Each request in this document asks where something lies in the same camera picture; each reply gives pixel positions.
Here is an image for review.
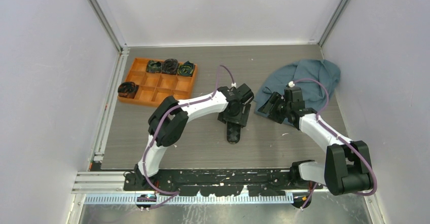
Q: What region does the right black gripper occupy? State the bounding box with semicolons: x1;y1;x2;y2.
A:
258;92;291;124

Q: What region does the black glasses case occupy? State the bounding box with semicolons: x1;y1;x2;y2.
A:
226;122;242;144

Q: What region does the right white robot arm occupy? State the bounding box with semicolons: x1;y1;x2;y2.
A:
258;87;377;196

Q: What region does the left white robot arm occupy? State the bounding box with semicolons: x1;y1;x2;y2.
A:
135;84;254;191

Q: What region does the dark teal cloth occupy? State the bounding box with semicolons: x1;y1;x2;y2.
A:
254;59;341;118

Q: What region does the green yellow rolled tie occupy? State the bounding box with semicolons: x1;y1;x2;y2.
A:
177;61;195;77

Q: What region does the dark brown rolled tie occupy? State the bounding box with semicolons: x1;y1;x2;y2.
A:
161;58;179;75

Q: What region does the orange compartment tray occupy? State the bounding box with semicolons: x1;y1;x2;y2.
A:
118;58;198;106

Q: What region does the dark green rolled tie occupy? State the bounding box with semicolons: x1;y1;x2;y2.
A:
146;60;162;73

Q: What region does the black orange rolled tie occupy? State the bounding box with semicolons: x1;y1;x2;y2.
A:
117;82;139;99

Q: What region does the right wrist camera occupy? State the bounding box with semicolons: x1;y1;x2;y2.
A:
288;81;295;88

